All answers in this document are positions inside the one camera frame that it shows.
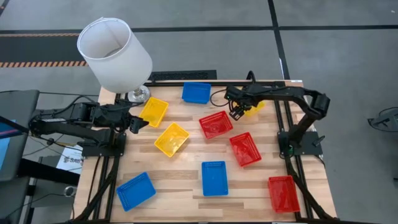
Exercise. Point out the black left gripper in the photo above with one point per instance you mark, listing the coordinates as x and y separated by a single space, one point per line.
117 117

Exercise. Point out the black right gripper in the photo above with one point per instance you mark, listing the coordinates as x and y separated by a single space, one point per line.
237 95

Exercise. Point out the yellow plastic basket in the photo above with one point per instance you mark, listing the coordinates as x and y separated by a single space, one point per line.
258 109
171 139
154 112

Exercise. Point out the red plastic basket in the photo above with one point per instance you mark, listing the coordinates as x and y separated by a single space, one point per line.
245 148
283 193
215 124

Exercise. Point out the blue plastic basket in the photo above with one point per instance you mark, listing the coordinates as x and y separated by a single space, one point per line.
214 178
136 191
196 92

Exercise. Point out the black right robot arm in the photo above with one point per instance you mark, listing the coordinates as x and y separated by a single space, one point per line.
298 93

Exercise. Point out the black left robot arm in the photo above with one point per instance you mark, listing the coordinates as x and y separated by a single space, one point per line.
62 129

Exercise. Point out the white shade silver table lamp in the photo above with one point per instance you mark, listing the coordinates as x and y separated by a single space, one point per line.
124 65

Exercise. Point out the black perforated panel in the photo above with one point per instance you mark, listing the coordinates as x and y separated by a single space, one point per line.
186 75

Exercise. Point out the white printed paper sheet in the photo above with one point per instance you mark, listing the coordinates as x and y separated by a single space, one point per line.
70 163

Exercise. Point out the black desk bar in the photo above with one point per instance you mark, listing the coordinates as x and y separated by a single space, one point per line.
46 171

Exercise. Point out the dark grey desk panel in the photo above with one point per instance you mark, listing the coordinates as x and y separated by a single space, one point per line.
18 105

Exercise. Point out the blue screen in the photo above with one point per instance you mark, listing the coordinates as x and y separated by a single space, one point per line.
3 146

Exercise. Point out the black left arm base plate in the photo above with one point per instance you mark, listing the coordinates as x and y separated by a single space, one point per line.
93 152

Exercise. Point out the black aluminium table frame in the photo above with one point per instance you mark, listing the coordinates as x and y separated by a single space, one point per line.
168 83

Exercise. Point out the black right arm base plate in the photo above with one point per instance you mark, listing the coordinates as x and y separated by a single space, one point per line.
311 146

